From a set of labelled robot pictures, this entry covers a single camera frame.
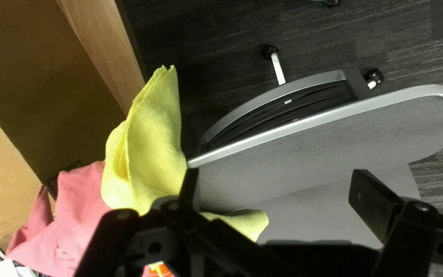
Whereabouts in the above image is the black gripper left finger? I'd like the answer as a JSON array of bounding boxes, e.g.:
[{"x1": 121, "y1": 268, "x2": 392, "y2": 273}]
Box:
[{"x1": 74, "y1": 168, "x2": 264, "y2": 277}]

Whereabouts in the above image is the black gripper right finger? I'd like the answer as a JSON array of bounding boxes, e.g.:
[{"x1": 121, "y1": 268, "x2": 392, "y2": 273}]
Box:
[{"x1": 347, "y1": 170, "x2": 443, "y2": 277}]

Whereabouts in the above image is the yellow shirt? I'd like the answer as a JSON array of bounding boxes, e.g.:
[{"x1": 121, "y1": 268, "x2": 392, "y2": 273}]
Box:
[{"x1": 100, "y1": 65, "x2": 270, "y2": 244}]

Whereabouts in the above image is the pink shirt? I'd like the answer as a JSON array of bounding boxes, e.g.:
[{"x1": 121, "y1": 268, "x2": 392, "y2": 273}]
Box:
[{"x1": 6, "y1": 162, "x2": 109, "y2": 277}]

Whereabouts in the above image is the grey mesh office chair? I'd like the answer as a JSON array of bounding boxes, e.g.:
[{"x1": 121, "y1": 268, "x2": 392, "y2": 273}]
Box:
[{"x1": 187, "y1": 45, "x2": 443, "y2": 248}]

